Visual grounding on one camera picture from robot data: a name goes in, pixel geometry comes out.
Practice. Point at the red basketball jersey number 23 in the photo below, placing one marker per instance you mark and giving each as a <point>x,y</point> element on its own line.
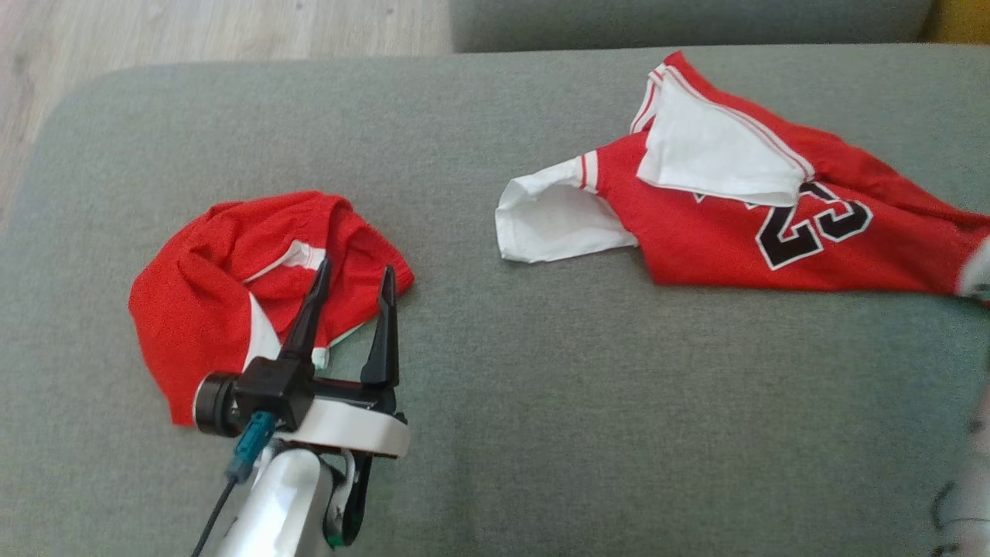
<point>719,232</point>

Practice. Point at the grey sofa back cushion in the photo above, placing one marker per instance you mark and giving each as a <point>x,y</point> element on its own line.
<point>681,23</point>

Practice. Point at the red shorts with white stripe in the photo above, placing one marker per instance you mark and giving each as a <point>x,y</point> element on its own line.
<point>209,286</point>

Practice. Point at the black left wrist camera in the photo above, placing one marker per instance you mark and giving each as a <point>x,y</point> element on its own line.
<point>247,394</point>

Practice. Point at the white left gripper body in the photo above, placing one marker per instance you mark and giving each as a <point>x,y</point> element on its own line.
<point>352,429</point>

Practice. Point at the grey sofa seat cushion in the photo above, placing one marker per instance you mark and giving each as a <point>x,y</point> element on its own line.
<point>541,387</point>

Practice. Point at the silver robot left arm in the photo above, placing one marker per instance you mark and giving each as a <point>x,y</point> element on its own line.
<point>278,503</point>

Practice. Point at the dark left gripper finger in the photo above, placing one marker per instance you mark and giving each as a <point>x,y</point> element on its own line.
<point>308,317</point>
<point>383,333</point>

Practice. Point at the yellow pillow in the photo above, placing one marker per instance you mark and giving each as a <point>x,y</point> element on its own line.
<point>963,19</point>

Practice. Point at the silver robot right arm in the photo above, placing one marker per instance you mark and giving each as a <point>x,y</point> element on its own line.
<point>971,495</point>

